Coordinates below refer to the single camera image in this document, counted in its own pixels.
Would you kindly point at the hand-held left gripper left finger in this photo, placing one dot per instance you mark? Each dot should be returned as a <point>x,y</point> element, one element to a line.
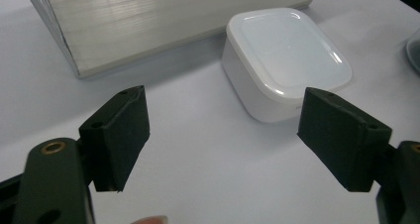
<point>119,141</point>

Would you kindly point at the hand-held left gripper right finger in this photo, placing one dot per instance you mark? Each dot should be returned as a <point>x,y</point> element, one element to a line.
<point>340,141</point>

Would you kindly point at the white lidded plastic container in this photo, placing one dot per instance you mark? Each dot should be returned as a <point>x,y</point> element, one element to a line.
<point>284,55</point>

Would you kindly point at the grey bowl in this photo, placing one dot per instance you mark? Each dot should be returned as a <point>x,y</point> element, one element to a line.
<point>414,52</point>

